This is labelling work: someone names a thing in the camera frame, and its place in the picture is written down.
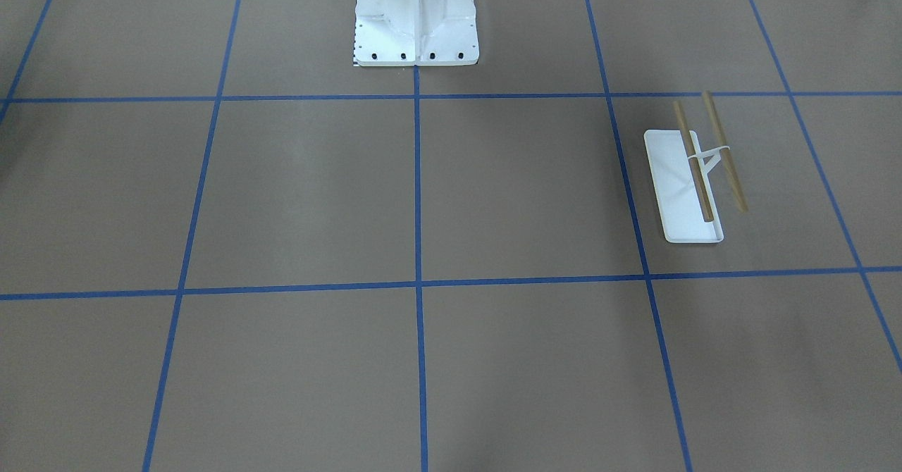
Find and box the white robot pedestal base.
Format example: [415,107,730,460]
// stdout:
[352,0,480,67]

